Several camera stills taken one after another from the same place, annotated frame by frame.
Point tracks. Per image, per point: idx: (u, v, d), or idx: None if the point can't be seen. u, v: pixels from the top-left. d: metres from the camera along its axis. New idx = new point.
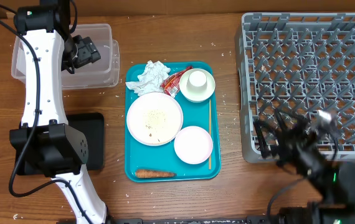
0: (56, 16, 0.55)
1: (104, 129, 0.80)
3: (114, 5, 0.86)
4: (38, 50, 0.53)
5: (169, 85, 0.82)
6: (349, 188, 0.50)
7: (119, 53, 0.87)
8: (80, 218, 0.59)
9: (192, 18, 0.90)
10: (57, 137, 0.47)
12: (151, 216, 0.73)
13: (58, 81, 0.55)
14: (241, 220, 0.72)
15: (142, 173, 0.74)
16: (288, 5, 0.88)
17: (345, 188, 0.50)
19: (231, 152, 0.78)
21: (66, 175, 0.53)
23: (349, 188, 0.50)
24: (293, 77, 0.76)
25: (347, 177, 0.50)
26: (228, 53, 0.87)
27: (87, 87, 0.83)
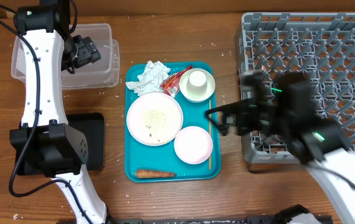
0: (56, 16, 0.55)
1: (104, 129, 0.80)
3: (114, 5, 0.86)
4: (38, 49, 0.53)
5: (169, 86, 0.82)
6: (294, 89, 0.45)
7: (119, 53, 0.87)
8: (80, 218, 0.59)
9: (192, 18, 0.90)
10: (57, 137, 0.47)
12: (151, 216, 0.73)
13: (58, 81, 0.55)
14: (241, 221, 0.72)
15: (142, 173, 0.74)
16: (288, 5, 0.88)
17: (294, 93, 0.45)
19: (231, 152, 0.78)
21: (66, 175, 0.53)
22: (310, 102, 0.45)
23: (307, 112, 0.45)
24: (293, 77, 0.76)
25: (301, 101, 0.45)
26: (228, 53, 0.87)
27: (87, 87, 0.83)
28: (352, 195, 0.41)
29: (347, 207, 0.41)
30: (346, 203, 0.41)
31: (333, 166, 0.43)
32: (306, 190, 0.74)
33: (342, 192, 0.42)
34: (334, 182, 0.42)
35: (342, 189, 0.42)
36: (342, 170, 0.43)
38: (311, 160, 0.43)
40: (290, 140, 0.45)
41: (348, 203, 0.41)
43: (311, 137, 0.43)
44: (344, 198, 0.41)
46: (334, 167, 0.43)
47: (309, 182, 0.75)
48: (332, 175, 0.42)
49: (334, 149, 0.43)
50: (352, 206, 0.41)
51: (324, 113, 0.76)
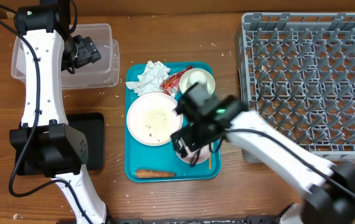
0: (56, 16, 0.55)
1: (104, 129, 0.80)
3: (114, 5, 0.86)
4: (38, 49, 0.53)
5: (169, 85, 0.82)
6: (192, 94, 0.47)
7: (119, 53, 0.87)
8: (80, 218, 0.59)
9: (192, 18, 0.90)
10: (57, 137, 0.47)
12: (151, 216, 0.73)
13: (58, 81, 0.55)
14: (241, 221, 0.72)
15: (142, 173, 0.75)
16: (288, 5, 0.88)
17: (193, 98, 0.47)
19: (231, 152, 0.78)
21: (66, 175, 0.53)
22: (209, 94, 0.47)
23: (203, 104, 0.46)
24: (293, 77, 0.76)
25: (200, 96, 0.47)
26: (228, 53, 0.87)
27: (87, 87, 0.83)
28: (270, 144, 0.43)
29: (272, 156, 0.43)
30: (268, 153, 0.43)
31: (243, 127, 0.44)
32: None
33: (261, 145, 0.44)
34: (251, 139, 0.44)
35: (261, 140, 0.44)
36: (251, 126, 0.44)
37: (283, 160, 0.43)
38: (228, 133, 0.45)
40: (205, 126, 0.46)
41: (270, 152, 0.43)
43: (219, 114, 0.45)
44: (266, 149, 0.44)
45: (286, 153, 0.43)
46: (246, 126, 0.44)
47: None
48: (245, 133, 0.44)
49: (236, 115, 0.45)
50: (274, 154, 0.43)
51: (324, 113, 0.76)
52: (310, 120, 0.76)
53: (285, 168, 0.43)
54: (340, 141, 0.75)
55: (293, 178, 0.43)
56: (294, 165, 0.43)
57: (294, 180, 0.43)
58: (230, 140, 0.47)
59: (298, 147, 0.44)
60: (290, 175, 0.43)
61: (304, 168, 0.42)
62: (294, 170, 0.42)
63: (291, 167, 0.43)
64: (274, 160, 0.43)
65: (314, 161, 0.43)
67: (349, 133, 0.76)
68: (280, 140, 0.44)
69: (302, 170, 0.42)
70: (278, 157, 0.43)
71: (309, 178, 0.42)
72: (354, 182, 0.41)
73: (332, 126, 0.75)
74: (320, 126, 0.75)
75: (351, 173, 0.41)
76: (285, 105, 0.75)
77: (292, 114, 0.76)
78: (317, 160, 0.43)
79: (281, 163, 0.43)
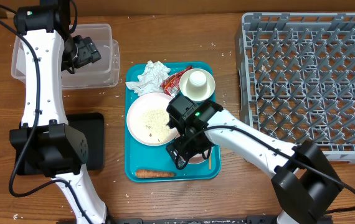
0: (56, 16, 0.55)
1: (104, 129, 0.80)
3: (114, 5, 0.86)
4: (38, 49, 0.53)
5: (169, 86, 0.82)
6: (175, 105, 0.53)
7: (119, 53, 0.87)
8: (80, 218, 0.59)
9: (192, 18, 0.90)
10: (56, 137, 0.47)
12: (151, 216, 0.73)
13: (58, 81, 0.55)
14: (241, 220, 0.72)
15: (142, 173, 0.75)
16: (288, 5, 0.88)
17: (176, 108, 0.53)
19: (231, 152, 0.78)
21: (66, 175, 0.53)
22: (190, 101, 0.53)
23: (184, 111, 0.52)
24: (293, 77, 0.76)
25: (181, 104, 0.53)
26: (228, 53, 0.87)
27: (87, 87, 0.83)
28: (241, 137, 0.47)
29: (245, 148, 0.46)
30: (240, 145, 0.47)
31: (217, 123, 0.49)
32: None
33: (233, 138, 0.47)
34: (223, 134, 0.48)
35: (233, 134, 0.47)
36: (223, 121, 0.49)
37: (252, 149, 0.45)
38: (208, 134, 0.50)
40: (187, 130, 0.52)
41: (242, 144, 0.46)
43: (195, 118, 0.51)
44: (238, 141, 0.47)
45: (255, 142, 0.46)
46: (219, 123, 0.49)
47: None
48: (217, 129, 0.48)
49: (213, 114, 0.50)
50: (245, 145, 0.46)
51: (324, 113, 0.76)
52: (310, 120, 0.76)
53: (255, 157, 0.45)
54: (340, 141, 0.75)
55: (263, 165, 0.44)
56: (263, 152, 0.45)
57: (265, 167, 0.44)
58: (212, 140, 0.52)
59: (266, 135, 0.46)
60: (261, 163, 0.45)
61: (271, 153, 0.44)
62: (263, 157, 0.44)
63: (259, 154, 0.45)
64: (246, 151, 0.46)
65: (281, 145, 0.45)
67: (349, 133, 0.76)
68: (249, 130, 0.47)
69: (270, 156, 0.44)
70: (248, 147, 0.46)
71: (277, 162, 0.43)
72: (321, 162, 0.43)
73: (332, 126, 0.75)
74: (320, 126, 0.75)
75: (316, 154, 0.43)
76: (285, 105, 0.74)
77: (292, 114, 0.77)
78: (283, 144, 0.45)
79: (251, 152, 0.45)
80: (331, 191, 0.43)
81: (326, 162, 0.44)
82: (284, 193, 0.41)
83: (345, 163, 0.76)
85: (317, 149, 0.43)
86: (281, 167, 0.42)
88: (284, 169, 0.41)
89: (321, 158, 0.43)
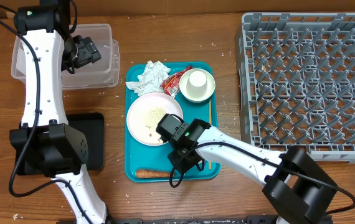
0: (56, 16, 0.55)
1: (104, 129, 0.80)
3: (114, 5, 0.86)
4: (38, 49, 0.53)
5: (169, 85, 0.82)
6: (165, 126, 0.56)
7: (119, 53, 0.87)
8: (80, 218, 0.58)
9: (192, 18, 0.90)
10: (56, 137, 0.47)
12: (151, 216, 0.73)
13: (58, 81, 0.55)
14: (241, 220, 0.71)
15: (142, 173, 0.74)
16: (288, 5, 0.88)
17: (166, 129, 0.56)
19: None
21: (66, 175, 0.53)
22: (179, 121, 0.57)
23: (175, 130, 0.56)
24: (293, 77, 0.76)
25: (171, 125, 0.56)
26: (228, 53, 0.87)
27: (87, 87, 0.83)
28: (230, 150, 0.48)
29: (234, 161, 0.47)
30: (230, 159, 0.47)
31: (206, 141, 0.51)
32: None
33: (222, 152, 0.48)
34: (213, 150, 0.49)
35: (223, 149, 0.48)
36: (212, 138, 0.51)
37: (241, 162, 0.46)
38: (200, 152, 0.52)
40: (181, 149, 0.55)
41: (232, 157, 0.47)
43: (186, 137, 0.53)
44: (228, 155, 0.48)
45: (243, 155, 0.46)
46: (208, 140, 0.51)
47: None
48: (207, 146, 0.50)
49: (201, 133, 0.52)
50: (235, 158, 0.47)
51: (325, 113, 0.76)
52: (310, 121, 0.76)
53: (245, 168, 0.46)
54: (340, 141, 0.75)
55: (254, 176, 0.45)
56: (251, 163, 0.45)
57: (255, 178, 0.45)
58: (207, 158, 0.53)
59: (253, 147, 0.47)
60: (251, 174, 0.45)
61: (259, 163, 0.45)
62: (253, 168, 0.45)
63: (248, 165, 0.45)
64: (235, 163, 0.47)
65: (269, 155, 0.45)
67: (349, 133, 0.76)
68: (237, 144, 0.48)
69: (259, 167, 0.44)
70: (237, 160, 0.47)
71: (266, 172, 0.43)
72: (311, 167, 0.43)
73: (332, 126, 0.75)
74: (320, 126, 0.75)
75: (304, 159, 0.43)
76: (285, 105, 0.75)
77: (292, 114, 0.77)
78: (271, 154, 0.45)
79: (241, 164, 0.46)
80: (327, 193, 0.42)
81: (316, 166, 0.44)
82: (277, 203, 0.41)
83: (345, 163, 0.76)
85: (304, 154, 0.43)
86: (271, 176, 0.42)
88: (274, 178, 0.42)
89: (311, 162, 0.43)
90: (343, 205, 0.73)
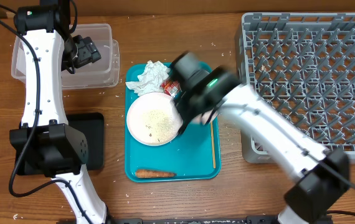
0: (56, 16, 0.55)
1: (104, 129, 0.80)
3: (114, 5, 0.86)
4: (38, 49, 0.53)
5: (169, 86, 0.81)
6: (182, 65, 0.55)
7: (119, 53, 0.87)
8: (80, 218, 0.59)
9: (192, 18, 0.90)
10: (57, 138, 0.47)
12: (151, 216, 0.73)
13: (58, 81, 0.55)
14: (241, 220, 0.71)
15: (142, 173, 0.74)
16: (288, 5, 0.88)
17: (183, 68, 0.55)
19: (231, 152, 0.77)
21: (66, 175, 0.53)
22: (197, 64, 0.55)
23: (192, 73, 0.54)
24: (293, 77, 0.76)
25: (188, 65, 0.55)
26: (228, 53, 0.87)
27: (87, 87, 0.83)
28: (265, 124, 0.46)
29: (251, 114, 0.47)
30: (263, 134, 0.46)
31: (235, 103, 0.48)
32: None
33: (256, 122, 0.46)
34: (243, 116, 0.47)
35: (254, 118, 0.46)
36: (243, 103, 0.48)
37: (278, 144, 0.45)
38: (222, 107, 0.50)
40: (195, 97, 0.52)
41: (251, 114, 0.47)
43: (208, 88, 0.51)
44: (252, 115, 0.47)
45: (282, 137, 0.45)
46: (236, 103, 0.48)
47: None
48: (237, 109, 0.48)
49: (230, 88, 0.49)
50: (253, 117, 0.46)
51: (325, 113, 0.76)
52: (310, 120, 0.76)
53: (279, 151, 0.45)
54: (340, 141, 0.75)
55: (286, 162, 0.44)
56: (289, 149, 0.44)
57: (288, 165, 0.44)
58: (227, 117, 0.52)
59: (295, 131, 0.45)
60: (283, 158, 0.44)
61: (299, 152, 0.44)
62: (288, 154, 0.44)
63: (284, 150, 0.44)
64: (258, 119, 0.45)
65: (311, 147, 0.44)
67: (349, 133, 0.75)
68: (274, 119, 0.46)
69: (298, 155, 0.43)
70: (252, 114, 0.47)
71: (304, 164, 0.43)
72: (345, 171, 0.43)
73: (332, 126, 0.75)
74: (320, 126, 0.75)
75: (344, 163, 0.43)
76: (285, 105, 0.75)
77: (292, 114, 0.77)
78: (312, 146, 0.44)
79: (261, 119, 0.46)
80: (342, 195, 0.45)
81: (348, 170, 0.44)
82: (304, 196, 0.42)
83: None
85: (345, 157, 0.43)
86: (309, 172, 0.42)
88: (312, 175, 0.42)
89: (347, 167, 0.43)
90: (343, 204, 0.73)
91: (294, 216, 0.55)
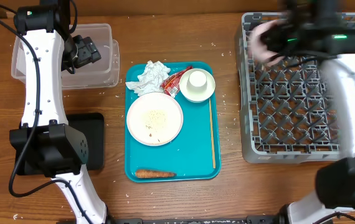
0: (56, 16, 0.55)
1: (104, 129, 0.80)
3: (114, 5, 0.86)
4: (38, 50, 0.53)
5: (169, 86, 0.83)
6: None
7: (119, 53, 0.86)
8: (80, 218, 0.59)
9: (192, 18, 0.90)
10: (57, 137, 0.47)
12: (151, 216, 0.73)
13: (58, 81, 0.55)
14: (241, 220, 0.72)
15: (142, 173, 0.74)
16: None
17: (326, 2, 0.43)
19: (231, 152, 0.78)
21: (66, 175, 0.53)
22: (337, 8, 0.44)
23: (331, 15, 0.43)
24: (293, 77, 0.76)
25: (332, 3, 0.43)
26: (228, 53, 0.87)
27: (87, 87, 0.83)
28: None
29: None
30: (347, 103, 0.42)
31: (345, 65, 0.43)
32: (304, 190, 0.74)
33: (349, 89, 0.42)
34: (342, 79, 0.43)
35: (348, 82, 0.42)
36: (353, 70, 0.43)
37: None
38: (327, 61, 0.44)
40: (302, 44, 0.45)
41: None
43: (326, 42, 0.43)
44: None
45: None
46: (348, 67, 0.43)
47: (309, 181, 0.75)
48: (343, 72, 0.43)
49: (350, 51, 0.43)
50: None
51: (325, 113, 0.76)
52: (310, 121, 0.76)
53: (352, 125, 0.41)
54: None
55: (349, 135, 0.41)
56: None
57: (349, 139, 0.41)
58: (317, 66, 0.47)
59: None
60: (349, 131, 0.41)
61: None
62: None
63: None
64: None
65: None
67: None
68: None
69: None
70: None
71: None
72: None
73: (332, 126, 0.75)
74: (320, 126, 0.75)
75: None
76: (285, 105, 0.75)
77: (292, 114, 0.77)
78: None
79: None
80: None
81: None
82: (342, 173, 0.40)
83: None
85: None
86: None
88: None
89: None
90: None
91: (306, 206, 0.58)
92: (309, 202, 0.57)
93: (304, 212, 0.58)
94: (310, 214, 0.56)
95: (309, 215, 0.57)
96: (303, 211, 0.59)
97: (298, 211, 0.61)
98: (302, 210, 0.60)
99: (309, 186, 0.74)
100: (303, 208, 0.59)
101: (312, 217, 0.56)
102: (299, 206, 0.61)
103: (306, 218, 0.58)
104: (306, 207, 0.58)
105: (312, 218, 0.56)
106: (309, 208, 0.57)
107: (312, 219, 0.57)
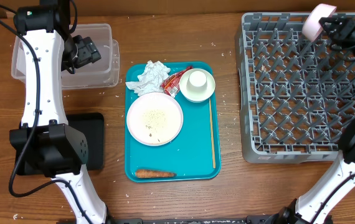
0: (56, 16, 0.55)
1: (104, 129, 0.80)
3: (114, 5, 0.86)
4: (38, 50, 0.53)
5: (169, 86, 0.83)
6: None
7: (119, 53, 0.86)
8: (80, 218, 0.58)
9: (192, 18, 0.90)
10: (56, 137, 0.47)
12: (151, 216, 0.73)
13: (58, 81, 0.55)
14: (241, 220, 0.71)
15: (142, 173, 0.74)
16: (288, 5, 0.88)
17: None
19: (231, 152, 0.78)
21: (66, 175, 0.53)
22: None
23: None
24: (293, 77, 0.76)
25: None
26: (228, 53, 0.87)
27: (87, 87, 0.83)
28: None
29: (307, 28, 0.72)
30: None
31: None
32: (304, 190, 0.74)
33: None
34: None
35: None
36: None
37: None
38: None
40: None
41: (310, 25, 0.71)
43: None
44: (311, 23, 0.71)
45: None
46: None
47: (309, 181, 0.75)
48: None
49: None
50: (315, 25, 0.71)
51: (324, 113, 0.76)
52: (310, 120, 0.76)
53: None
54: None
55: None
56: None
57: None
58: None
59: None
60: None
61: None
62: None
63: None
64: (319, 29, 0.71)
65: None
67: None
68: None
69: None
70: (309, 25, 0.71)
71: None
72: None
73: (332, 126, 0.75)
74: (320, 126, 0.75)
75: None
76: (285, 105, 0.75)
77: (292, 114, 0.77)
78: None
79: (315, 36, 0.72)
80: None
81: None
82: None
83: None
85: None
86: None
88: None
89: None
90: (343, 205, 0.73)
91: (316, 186, 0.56)
92: (321, 178, 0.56)
93: (314, 190, 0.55)
94: (321, 191, 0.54)
95: (321, 188, 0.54)
96: (313, 190, 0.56)
97: (306, 195, 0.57)
98: (311, 191, 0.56)
99: (309, 186, 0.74)
100: (312, 190, 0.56)
101: (324, 188, 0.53)
102: (308, 192, 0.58)
103: (316, 194, 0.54)
104: (317, 186, 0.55)
105: (323, 191, 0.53)
106: (321, 185, 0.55)
107: (323, 191, 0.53)
